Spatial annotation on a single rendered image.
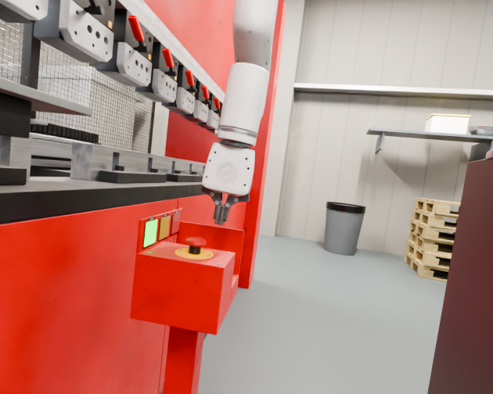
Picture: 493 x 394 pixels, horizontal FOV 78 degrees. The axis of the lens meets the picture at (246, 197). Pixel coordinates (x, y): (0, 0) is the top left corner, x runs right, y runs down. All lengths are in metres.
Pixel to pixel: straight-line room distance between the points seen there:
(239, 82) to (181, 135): 2.02
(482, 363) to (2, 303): 0.64
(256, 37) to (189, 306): 0.53
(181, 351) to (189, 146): 2.08
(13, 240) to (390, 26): 5.36
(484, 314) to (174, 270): 0.44
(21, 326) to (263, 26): 0.68
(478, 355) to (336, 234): 3.88
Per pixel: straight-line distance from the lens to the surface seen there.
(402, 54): 5.41
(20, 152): 0.72
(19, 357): 0.66
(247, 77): 0.64
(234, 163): 0.63
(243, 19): 0.68
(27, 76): 1.80
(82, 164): 0.88
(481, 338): 0.50
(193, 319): 0.57
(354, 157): 4.99
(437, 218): 4.04
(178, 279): 0.55
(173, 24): 1.27
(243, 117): 0.62
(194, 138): 2.59
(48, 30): 0.84
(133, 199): 0.81
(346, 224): 4.29
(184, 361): 0.70
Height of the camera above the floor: 0.94
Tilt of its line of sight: 4 degrees down
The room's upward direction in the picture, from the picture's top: 7 degrees clockwise
